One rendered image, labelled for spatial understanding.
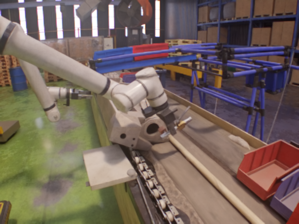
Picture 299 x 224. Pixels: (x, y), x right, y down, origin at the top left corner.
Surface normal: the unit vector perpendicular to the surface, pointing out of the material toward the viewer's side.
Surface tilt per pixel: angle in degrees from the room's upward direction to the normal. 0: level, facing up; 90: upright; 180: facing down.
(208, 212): 0
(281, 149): 88
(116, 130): 90
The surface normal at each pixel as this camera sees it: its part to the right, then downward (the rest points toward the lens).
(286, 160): -0.94, 0.10
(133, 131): 0.36, 0.33
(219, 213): 0.00, -0.93
